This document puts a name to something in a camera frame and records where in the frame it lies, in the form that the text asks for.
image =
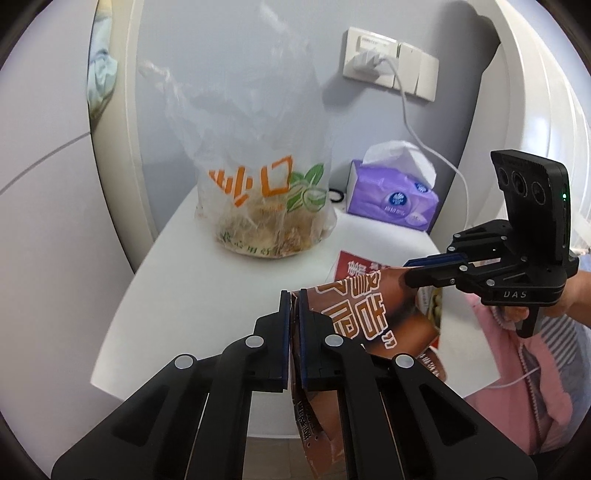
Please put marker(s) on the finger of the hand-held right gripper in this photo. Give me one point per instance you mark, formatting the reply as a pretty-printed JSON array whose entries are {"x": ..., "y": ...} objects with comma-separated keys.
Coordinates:
[
  {"x": 434, "y": 260},
  {"x": 438, "y": 276}
]

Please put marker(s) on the clear plastic food bag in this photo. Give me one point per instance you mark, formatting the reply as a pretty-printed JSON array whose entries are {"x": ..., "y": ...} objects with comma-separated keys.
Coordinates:
[{"x": 258, "y": 207}]

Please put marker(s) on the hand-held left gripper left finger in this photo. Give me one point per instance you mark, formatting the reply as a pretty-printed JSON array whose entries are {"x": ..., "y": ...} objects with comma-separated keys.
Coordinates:
[{"x": 285, "y": 332}]

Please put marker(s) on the person's right hand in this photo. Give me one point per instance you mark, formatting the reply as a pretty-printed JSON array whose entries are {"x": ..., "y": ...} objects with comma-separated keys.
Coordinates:
[{"x": 577, "y": 295}]

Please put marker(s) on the white bed headboard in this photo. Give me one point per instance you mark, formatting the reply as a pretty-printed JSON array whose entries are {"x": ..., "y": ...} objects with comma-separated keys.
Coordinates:
[{"x": 531, "y": 92}]

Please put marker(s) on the light blue cloth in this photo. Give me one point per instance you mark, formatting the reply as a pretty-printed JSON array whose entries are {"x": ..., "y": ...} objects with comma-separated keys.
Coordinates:
[{"x": 101, "y": 74}]

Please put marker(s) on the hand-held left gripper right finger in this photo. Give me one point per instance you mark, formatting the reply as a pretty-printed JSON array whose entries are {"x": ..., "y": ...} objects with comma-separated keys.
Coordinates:
[{"x": 304, "y": 341}]

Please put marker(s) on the white wardrobe door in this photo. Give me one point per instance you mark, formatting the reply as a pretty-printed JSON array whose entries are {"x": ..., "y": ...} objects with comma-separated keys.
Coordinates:
[{"x": 46, "y": 184}]

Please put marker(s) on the white wall switch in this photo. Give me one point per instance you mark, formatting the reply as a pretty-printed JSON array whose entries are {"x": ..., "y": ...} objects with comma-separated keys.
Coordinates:
[{"x": 420, "y": 69}]

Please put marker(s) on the white nightstand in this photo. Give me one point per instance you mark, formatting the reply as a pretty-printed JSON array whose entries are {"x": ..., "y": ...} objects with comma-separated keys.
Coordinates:
[{"x": 184, "y": 300}]

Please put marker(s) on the grey striped bedding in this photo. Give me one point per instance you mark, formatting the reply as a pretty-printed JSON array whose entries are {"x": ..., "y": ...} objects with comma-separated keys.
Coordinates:
[{"x": 568, "y": 369}]

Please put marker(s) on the white charger plug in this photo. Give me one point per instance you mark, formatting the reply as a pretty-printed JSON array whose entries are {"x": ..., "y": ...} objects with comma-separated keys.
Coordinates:
[{"x": 369, "y": 59}]

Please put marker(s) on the pink blanket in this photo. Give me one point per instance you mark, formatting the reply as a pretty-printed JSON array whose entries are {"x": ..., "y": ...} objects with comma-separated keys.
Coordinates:
[{"x": 508, "y": 369}]

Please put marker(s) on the white wall socket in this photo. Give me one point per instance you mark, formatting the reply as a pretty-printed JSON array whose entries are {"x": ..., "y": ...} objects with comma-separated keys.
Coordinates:
[{"x": 360, "y": 37}]

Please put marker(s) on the brown snack wrapper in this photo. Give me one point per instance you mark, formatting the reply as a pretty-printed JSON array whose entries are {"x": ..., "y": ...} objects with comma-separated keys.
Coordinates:
[{"x": 369, "y": 314}]

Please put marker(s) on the purple tissue pack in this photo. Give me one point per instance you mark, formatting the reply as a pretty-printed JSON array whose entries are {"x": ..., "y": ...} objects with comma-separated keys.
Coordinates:
[{"x": 383, "y": 198}]

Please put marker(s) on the red snack packet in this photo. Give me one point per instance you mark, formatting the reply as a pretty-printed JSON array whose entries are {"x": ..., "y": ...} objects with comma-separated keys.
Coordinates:
[{"x": 355, "y": 265}]

